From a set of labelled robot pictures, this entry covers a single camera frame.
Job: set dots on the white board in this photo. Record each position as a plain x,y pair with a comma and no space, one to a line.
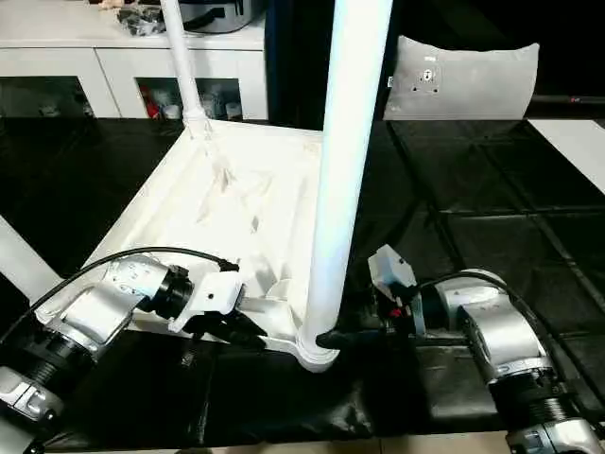
577,142

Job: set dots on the dark gear on cabinet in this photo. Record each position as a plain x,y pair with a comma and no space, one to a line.
208,11

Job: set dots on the white plastic table leg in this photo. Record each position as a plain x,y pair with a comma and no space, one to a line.
184,66
350,142
21,260

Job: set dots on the white cabinet with glass doors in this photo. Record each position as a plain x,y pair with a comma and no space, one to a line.
76,57

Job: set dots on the white plastic table top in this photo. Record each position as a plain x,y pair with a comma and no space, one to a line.
227,199

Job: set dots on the black work mat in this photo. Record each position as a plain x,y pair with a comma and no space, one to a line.
492,189

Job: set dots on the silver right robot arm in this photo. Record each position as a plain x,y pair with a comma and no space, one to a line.
501,331

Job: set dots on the black cabinet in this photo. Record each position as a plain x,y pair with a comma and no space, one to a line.
302,57

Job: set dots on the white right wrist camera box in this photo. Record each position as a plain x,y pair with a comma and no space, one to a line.
389,270

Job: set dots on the grey cushion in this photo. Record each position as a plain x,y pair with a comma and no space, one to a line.
463,80

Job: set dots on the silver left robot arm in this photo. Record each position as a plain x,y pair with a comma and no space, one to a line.
85,317

